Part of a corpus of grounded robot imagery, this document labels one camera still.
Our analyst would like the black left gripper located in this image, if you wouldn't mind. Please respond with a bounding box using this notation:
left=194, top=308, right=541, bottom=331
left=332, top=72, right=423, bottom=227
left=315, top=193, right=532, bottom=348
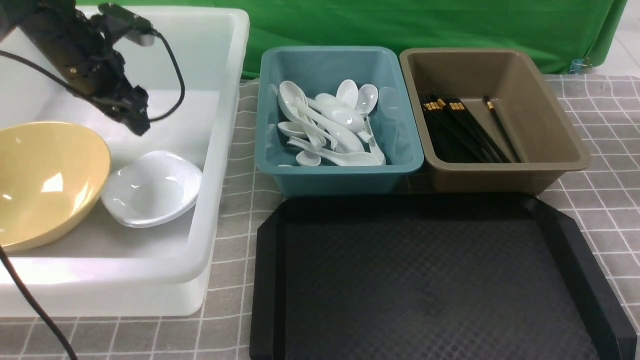
left=65, top=50, right=151, bottom=137

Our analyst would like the yellow noodle bowl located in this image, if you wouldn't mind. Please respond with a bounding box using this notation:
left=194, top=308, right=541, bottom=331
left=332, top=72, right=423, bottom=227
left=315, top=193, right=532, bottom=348
left=0, top=121, right=112, bottom=254

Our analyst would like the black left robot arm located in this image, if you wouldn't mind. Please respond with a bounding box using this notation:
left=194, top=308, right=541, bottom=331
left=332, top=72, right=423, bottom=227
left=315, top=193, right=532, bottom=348
left=1, top=0, right=154, bottom=136

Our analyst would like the large white plastic tub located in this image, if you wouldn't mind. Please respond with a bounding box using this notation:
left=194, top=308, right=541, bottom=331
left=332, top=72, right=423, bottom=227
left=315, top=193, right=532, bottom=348
left=0, top=6, right=250, bottom=318

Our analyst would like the white spoon in bin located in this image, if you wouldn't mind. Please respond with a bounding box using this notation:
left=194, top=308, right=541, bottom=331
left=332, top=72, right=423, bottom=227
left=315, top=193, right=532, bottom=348
left=336, top=79, right=359, bottom=109
left=278, top=80, right=327, bottom=148
left=287, top=137, right=382, bottom=167
left=294, top=97, right=365, bottom=133
left=355, top=84, right=379, bottom=117

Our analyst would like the teal plastic bin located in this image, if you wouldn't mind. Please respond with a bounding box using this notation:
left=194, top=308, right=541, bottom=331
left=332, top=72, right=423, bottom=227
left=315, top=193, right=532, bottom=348
left=254, top=47, right=425, bottom=199

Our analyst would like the black plastic tray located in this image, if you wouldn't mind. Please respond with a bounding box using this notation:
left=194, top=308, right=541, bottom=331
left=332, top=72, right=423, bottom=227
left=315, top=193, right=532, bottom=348
left=249, top=193, right=638, bottom=360

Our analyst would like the pile of black chopsticks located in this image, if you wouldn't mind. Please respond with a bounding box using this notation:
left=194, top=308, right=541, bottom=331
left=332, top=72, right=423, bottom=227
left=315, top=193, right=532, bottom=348
left=420, top=94, right=522, bottom=164

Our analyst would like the brown plastic bin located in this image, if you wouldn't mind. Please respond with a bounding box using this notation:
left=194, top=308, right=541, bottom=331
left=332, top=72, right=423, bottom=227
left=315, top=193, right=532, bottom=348
left=400, top=48, right=591, bottom=195

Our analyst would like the green backdrop cloth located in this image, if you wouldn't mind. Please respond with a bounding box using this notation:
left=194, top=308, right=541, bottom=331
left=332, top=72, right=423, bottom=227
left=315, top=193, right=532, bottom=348
left=75, top=0, right=628, bottom=80

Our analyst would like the grey checked tablecloth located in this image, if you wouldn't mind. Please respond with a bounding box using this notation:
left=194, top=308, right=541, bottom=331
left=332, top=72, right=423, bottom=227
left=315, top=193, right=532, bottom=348
left=0, top=75, right=640, bottom=360

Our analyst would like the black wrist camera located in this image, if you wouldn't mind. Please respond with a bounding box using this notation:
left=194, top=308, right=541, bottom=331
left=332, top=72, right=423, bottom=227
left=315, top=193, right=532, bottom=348
left=98, top=3, right=156, bottom=47

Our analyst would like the black cable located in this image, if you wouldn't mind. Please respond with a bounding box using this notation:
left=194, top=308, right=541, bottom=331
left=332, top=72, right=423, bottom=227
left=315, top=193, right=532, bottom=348
left=0, top=30, right=187, bottom=360

